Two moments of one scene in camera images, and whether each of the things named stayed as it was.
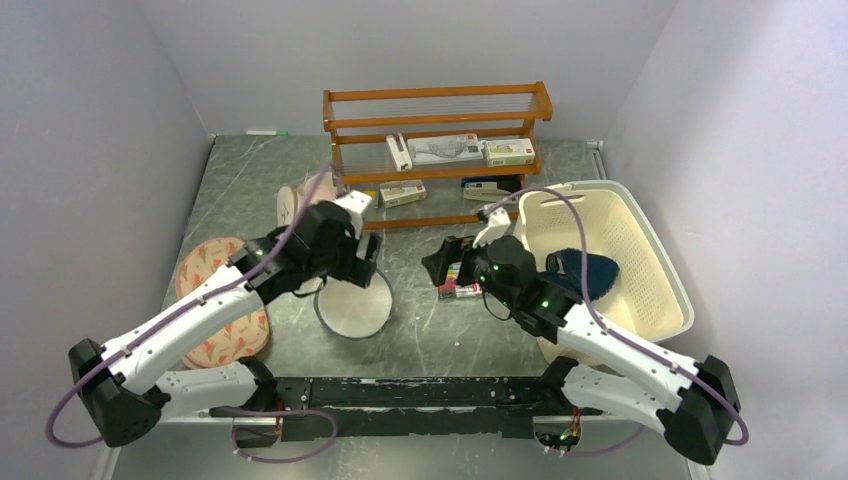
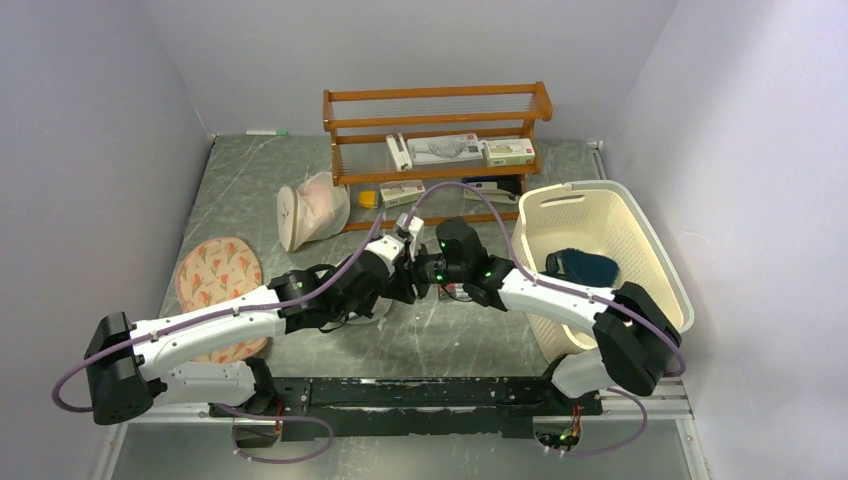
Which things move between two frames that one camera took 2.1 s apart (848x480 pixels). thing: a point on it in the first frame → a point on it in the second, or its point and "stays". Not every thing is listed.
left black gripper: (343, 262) → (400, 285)
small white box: (400, 192) stays
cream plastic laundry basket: (613, 219) stays
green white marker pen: (278, 132) stays
